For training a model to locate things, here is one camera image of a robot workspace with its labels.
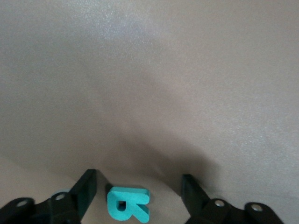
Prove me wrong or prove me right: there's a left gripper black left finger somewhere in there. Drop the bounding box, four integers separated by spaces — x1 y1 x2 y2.
0 169 98 224

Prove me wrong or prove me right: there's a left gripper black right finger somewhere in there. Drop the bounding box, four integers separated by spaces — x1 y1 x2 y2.
182 174 283 224

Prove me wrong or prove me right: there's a teal letter R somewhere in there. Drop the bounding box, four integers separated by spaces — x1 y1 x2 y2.
107 186 150 223

